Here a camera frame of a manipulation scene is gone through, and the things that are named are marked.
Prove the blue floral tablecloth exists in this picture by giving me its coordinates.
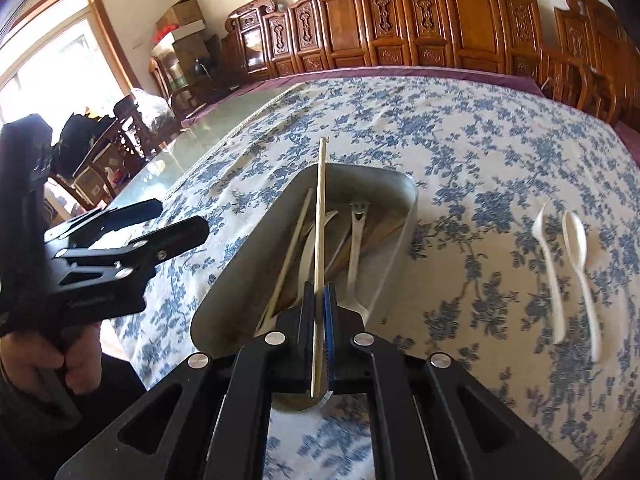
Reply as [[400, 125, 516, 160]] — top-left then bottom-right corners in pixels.
[[107, 77, 640, 480]]

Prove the dark wooden dining chair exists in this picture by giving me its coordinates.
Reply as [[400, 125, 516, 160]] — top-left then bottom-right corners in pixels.
[[47, 94, 181, 211]]

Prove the white plastic spoon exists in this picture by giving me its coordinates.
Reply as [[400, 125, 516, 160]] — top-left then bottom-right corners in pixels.
[[531, 203, 567, 345], [561, 210, 602, 364]]

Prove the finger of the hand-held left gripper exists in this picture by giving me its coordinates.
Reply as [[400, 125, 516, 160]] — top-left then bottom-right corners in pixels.
[[45, 199, 163, 249], [52, 216, 210, 284]]

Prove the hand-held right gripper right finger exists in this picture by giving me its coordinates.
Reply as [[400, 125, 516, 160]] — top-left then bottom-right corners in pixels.
[[322, 282, 583, 480]]

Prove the purple table cover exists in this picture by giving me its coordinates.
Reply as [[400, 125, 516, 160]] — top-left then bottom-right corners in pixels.
[[180, 62, 640, 147]]

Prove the wooden framed window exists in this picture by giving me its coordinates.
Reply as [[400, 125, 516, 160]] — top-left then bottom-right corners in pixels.
[[0, 0, 143, 131]]

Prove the clear plastic bag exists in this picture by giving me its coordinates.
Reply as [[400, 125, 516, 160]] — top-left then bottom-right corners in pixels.
[[130, 87, 174, 129]]

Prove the metal smiley face utensil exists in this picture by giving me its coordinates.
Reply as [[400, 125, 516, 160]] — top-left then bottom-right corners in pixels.
[[345, 199, 373, 317]]

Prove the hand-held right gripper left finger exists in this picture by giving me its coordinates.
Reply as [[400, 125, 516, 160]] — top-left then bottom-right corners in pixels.
[[55, 280, 318, 480]]

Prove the person's left hand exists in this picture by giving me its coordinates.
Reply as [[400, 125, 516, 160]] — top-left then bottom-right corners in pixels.
[[0, 324, 103, 398]]

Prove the cardboard box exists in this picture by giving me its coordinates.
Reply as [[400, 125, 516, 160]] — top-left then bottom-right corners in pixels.
[[156, 0, 206, 35]]

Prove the metal tray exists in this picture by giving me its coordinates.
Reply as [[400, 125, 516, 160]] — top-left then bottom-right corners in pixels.
[[190, 162, 420, 413]]

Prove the light wooden chopstick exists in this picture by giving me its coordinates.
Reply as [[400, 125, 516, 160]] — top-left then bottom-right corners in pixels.
[[256, 188, 315, 335], [309, 136, 329, 398]]

